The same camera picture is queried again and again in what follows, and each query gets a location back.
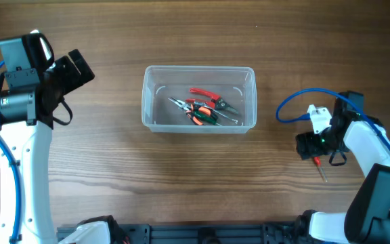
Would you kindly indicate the clear plastic container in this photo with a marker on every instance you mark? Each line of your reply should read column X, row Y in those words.
column 236, row 85

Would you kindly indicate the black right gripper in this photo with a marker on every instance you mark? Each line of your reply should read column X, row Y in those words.
column 306, row 141

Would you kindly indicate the red handled wire cutters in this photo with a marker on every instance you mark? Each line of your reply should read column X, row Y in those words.
column 212, row 99

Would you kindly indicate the black red screwdriver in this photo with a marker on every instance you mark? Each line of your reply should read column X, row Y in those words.
column 318, row 164

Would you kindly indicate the silver wrench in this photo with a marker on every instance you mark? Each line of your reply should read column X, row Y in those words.
column 219, row 113

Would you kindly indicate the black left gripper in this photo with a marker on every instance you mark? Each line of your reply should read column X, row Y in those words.
column 64, row 64

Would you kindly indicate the orange black needle-nose pliers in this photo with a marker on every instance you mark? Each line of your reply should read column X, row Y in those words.
column 189, row 110

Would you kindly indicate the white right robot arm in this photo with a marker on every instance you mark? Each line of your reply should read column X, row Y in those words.
column 348, row 130

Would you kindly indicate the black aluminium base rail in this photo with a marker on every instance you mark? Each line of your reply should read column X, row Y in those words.
column 267, row 233

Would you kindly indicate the green handled screwdriver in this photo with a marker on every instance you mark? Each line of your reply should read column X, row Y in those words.
column 211, row 118

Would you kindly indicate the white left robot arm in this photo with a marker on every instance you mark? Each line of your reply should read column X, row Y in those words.
column 33, row 83

